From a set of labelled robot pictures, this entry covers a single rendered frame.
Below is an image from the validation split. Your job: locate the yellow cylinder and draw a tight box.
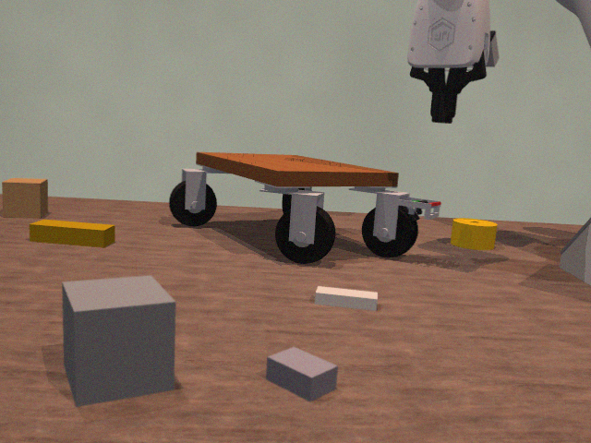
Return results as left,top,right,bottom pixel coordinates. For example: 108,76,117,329
451,218,497,250

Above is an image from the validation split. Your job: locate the brown cardboard box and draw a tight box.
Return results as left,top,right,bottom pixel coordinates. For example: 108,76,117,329
2,178,48,219

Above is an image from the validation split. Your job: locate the brown wheeled dolly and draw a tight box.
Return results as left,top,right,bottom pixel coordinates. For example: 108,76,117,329
169,152,441,264

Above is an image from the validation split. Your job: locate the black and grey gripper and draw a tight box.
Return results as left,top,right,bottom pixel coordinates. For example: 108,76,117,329
407,0,490,124

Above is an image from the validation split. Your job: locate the yellow rectangular block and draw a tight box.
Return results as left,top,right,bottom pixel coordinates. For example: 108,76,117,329
30,220,115,247

